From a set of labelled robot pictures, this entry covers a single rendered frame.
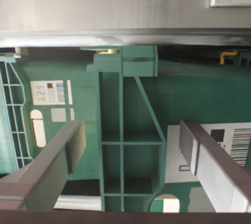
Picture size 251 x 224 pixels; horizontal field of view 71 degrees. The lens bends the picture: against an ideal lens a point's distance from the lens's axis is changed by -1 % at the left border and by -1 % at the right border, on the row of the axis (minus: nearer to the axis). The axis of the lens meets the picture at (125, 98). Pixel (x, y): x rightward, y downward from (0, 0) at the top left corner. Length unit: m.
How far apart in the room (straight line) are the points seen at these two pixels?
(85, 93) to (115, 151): 0.31
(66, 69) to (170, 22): 0.29
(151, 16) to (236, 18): 0.11
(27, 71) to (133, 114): 0.39
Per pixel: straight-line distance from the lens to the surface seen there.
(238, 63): 0.46
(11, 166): 0.67
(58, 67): 0.48
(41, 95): 0.51
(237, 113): 0.19
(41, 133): 0.57
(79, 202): 0.59
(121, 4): 0.27
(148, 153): 0.18
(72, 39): 0.42
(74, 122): 0.16
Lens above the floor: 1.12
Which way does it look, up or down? 3 degrees up
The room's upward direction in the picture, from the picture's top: 89 degrees counter-clockwise
